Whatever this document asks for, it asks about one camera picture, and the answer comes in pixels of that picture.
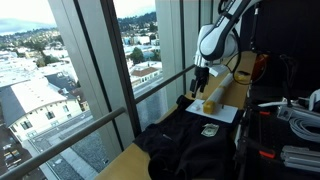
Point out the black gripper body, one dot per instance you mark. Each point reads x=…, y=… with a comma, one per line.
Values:
x=201, y=73

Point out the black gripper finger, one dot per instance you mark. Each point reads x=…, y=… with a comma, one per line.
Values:
x=193, y=87
x=202, y=87

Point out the black zip jersey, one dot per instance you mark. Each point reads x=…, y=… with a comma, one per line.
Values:
x=186, y=150

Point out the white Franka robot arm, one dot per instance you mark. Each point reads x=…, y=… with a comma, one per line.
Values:
x=216, y=40

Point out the yellow and white roller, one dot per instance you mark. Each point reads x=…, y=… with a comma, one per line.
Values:
x=216, y=95

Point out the small white block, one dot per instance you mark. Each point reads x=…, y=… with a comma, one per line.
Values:
x=197, y=107

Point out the small dark pin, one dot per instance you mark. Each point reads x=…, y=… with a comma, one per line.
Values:
x=222, y=107

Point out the grey metal handrail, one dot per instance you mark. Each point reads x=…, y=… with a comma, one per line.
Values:
x=160, y=86
x=66, y=141

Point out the white rectangular board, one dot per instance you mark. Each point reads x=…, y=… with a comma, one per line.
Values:
x=225, y=115

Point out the folded one dollar bill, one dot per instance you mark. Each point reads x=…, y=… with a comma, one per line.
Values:
x=210, y=130

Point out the orange round object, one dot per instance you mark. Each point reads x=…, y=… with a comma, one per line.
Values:
x=260, y=66

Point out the black tripod stand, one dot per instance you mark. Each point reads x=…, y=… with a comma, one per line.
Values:
x=288, y=76

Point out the black backdrop panel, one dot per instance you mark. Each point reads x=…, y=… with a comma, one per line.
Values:
x=293, y=26

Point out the white plastic device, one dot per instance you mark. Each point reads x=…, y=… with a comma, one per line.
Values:
x=315, y=100

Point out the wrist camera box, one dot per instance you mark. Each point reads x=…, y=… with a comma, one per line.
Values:
x=218, y=70

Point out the grey window frame post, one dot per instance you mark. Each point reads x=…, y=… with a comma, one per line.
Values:
x=170, y=40
x=96, y=66

